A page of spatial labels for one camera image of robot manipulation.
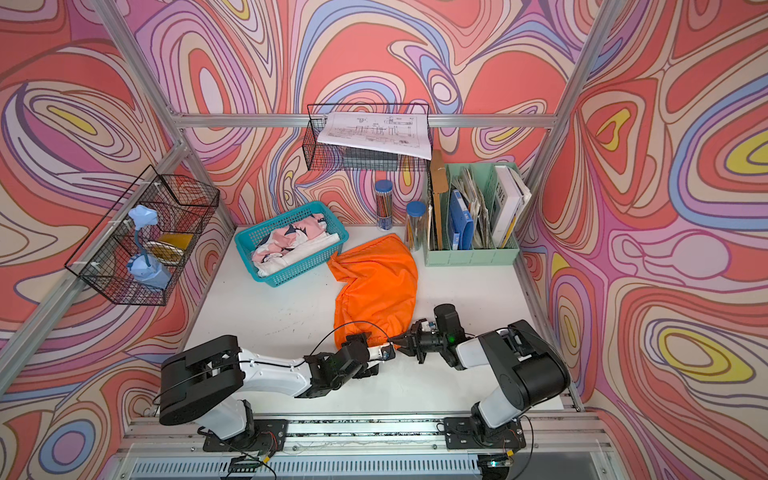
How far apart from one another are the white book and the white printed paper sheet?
0.33 meters

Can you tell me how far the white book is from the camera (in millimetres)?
951

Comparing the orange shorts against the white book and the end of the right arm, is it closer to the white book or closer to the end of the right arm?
the end of the right arm
